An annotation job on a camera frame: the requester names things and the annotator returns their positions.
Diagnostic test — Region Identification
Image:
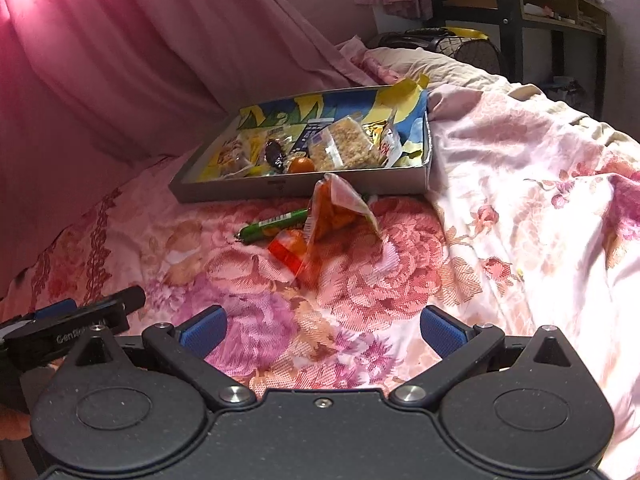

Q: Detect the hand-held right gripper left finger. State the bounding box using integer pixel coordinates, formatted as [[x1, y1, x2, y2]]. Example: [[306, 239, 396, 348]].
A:
[[62, 305, 257, 410]]

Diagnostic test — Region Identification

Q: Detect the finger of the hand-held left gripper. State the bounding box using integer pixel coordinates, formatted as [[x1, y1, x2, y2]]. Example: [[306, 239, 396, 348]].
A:
[[0, 299, 78, 333], [0, 286, 147, 368]]

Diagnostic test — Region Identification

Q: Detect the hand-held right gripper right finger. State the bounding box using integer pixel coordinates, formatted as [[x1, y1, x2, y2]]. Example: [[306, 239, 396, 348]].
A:
[[389, 305, 581, 410]]

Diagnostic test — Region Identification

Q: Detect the orange transparent snack bag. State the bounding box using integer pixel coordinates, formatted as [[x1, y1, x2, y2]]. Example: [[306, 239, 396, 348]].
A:
[[267, 172, 381, 278]]

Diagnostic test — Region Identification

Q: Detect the grey cardboard box colourful lining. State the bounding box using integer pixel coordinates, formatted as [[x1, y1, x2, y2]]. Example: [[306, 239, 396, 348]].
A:
[[169, 85, 433, 204]]

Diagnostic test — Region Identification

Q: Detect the clear dark jerky packet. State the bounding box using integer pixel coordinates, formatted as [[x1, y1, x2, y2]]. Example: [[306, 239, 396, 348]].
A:
[[264, 139, 288, 170]]

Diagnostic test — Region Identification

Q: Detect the nut brittle snack packet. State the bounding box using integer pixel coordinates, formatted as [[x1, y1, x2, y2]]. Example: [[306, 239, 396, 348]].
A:
[[306, 116, 388, 172]]

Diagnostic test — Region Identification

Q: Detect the pink floral bedsheet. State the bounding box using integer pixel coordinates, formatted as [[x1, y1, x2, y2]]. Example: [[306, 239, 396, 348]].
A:
[[0, 35, 640, 480]]

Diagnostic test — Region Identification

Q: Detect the green sausage stick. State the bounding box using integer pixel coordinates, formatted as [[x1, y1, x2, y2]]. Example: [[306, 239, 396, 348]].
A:
[[238, 208, 308, 244]]

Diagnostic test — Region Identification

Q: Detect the yellow printed snack packet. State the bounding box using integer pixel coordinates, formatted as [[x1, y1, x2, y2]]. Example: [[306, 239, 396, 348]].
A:
[[214, 135, 251, 177]]

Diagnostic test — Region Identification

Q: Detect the white clear snack packet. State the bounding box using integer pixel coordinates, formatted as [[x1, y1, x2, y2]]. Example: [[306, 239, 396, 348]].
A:
[[377, 127, 403, 166]]

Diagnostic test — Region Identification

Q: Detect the pink bed curtain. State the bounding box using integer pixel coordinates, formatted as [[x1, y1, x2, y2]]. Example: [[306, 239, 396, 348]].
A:
[[0, 0, 381, 291]]

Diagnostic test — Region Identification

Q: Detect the beige pillow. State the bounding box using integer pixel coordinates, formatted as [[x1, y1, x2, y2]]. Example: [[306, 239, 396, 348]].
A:
[[367, 47, 521, 96]]

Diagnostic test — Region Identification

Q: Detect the wooden desk with shelves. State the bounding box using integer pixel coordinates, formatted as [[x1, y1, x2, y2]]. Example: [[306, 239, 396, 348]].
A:
[[427, 0, 613, 121]]

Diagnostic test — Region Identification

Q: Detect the black wire basket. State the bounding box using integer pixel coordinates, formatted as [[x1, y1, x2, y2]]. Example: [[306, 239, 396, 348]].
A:
[[367, 27, 503, 78]]

